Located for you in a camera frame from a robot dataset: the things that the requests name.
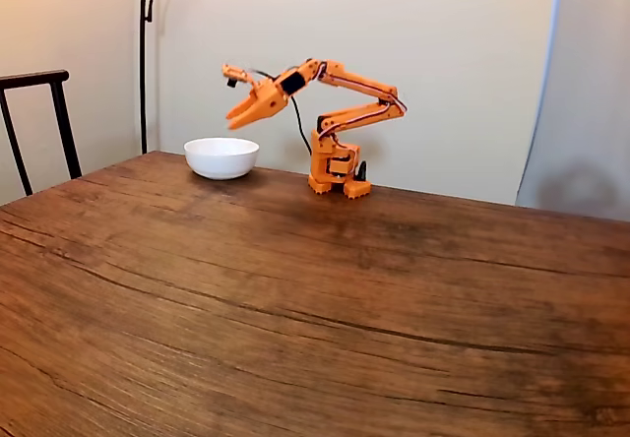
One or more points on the white bowl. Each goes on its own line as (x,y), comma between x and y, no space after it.
(221,159)

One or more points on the black floor lamp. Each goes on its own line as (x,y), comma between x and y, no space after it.
(143,63)

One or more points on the black table clamp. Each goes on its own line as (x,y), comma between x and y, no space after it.
(362,171)

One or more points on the black chair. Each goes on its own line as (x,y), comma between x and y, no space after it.
(61,112)

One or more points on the pale curtain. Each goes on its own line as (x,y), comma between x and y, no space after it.
(581,112)

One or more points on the orange gripper camera mount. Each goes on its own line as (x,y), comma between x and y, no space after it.
(236,73)

